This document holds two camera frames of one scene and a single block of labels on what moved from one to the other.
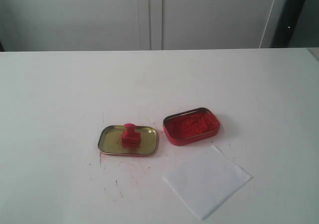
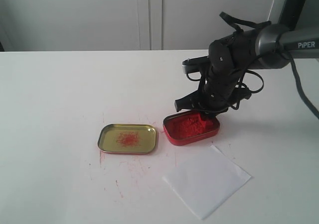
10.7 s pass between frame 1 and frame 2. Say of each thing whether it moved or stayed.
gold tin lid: stayed
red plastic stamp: moved
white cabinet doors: stayed
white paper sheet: stayed
